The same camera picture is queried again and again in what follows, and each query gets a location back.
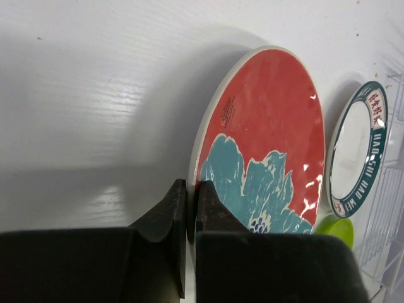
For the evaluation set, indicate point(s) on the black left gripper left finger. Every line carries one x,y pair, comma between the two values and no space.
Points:
143,262

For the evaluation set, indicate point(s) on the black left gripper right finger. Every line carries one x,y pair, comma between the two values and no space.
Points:
236,265

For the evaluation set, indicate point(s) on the red plate with teal flower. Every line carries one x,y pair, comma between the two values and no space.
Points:
261,144

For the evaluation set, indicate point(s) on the lime green plate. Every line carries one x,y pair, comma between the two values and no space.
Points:
341,228

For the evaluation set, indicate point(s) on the large green rimmed lettered plate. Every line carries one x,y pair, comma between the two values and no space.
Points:
356,149

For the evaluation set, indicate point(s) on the white wire dish rack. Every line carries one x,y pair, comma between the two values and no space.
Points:
379,246

